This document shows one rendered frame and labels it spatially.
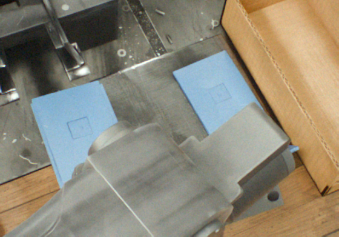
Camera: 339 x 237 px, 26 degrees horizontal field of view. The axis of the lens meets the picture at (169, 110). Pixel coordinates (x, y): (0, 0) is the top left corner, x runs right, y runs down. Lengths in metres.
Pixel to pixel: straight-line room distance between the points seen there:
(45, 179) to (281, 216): 0.26
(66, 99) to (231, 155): 0.31
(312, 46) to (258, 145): 0.45
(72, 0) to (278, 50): 0.26
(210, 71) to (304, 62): 0.12
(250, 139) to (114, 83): 0.38
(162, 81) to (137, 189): 0.45
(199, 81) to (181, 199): 0.45
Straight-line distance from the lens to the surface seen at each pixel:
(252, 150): 0.48
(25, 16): 0.81
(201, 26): 0.91
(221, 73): 0.85
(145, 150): 0.41
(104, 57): 0.88
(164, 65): 0.86
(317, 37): 0.93
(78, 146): 0.72
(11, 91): 0.77
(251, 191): 0.50
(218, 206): 0.41
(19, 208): 0.81
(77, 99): 0.75
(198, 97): 0.83
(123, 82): 0.84
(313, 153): 0.81
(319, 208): 0.83
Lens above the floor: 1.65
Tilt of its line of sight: 62 degrees down
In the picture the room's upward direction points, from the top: 9 degrees clockwise
